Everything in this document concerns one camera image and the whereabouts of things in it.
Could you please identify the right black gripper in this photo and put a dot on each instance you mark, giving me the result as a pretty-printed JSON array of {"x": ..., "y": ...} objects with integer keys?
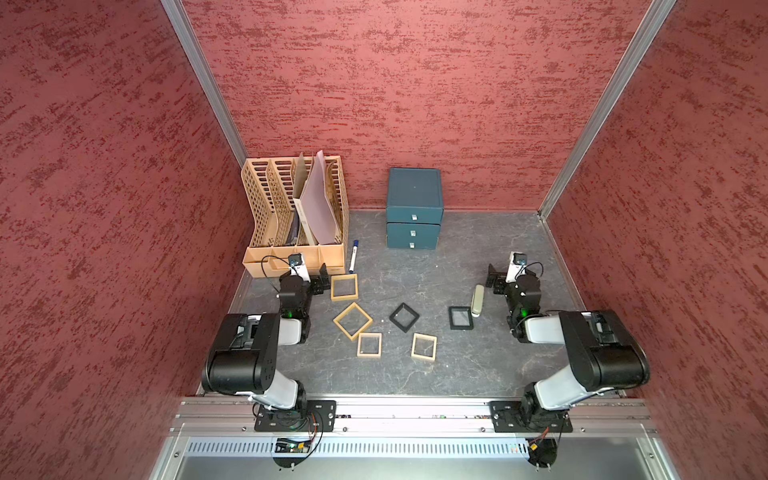
[{"x": 499, "y": 278}]

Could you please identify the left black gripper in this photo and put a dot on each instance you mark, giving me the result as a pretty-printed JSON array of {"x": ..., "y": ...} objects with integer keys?
[{"x": 324, "y": 279}]

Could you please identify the yellow brooch box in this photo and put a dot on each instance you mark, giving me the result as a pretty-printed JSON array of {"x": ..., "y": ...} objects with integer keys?
[{"x": 344, "y": 288}]

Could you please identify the yellow brooch box diamond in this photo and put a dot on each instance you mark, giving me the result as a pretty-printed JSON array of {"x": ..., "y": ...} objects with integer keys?
[{"x": 353, "y": 321}]

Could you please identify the teal top drawer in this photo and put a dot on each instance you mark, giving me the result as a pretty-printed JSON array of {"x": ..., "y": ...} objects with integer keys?
[{"x": 414, "y": 214}]

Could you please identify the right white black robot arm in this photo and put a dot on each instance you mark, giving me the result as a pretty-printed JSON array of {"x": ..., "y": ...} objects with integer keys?
[{"x": 602, "y": 354}]

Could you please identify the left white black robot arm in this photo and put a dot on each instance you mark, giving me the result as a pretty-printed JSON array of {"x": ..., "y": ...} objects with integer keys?
[{"x": 242, "y": 360}]

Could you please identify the black brooch box right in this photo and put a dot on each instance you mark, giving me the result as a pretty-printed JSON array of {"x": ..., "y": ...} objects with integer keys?
[{"x": 460, "y": 318}]

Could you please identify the pink brooch box left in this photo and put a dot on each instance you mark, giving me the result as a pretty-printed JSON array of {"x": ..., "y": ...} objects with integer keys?
[{"x": 369, "y": 345}]

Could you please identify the pink brooch box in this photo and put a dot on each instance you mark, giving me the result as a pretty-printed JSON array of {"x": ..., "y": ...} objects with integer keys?
[
  {"x": 369, "y": 345},
  {"x": 424, "y": 347}
]

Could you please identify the pink brooch box right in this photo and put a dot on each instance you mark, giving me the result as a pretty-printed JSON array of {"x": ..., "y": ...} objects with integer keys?
[{"x": 424, "y": 347}]

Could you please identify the black brooch box diamond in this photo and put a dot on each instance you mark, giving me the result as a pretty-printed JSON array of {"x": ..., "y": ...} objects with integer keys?
[{"x": 404, "y": 317}]

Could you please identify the teal drawer cabinet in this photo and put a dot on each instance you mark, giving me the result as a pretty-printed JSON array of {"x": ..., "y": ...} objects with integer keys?
[{"x": 414, "y": 187}]

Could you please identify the beige green case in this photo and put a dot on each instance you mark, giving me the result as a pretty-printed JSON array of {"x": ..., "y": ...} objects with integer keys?
[{"x": 477, "y": 301}]

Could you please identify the blue white marker pen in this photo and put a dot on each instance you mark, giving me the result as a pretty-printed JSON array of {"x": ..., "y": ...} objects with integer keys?
[{"x": 353, "y": 258}]

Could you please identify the tan plastic file organizer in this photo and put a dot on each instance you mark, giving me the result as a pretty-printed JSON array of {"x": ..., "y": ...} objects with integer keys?
[{"x": 269, "y": 187}]

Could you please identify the pink folder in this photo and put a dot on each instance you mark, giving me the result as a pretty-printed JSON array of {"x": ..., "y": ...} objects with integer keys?
[{"x": 316, "y": 205}]

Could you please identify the brown cardboard divider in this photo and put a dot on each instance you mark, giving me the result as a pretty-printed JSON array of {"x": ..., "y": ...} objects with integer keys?
[{"x": 300, "y": 175}]

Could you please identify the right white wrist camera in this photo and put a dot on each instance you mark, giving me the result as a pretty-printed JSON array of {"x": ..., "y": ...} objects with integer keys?
[{"x": 518, "y": 262}]

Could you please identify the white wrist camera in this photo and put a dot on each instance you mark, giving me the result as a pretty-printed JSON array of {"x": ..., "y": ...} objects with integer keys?
[
  {"x": 518, "y": 262},
  {"x": 298, "y": 267}
]

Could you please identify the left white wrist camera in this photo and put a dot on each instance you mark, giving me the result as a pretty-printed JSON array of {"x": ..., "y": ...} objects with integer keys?
[{"x": 298, "y": 267}]

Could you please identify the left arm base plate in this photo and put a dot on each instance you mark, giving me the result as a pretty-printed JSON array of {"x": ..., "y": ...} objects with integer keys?
[{"x": 310, "y": 416}]

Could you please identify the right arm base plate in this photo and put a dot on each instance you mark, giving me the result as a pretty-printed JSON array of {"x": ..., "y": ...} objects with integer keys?
[{"x": 510, "y": 417}]

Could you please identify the aluminium mounting rail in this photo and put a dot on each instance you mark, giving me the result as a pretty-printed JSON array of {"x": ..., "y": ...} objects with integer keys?
[{"x": 414, "y": 416}]

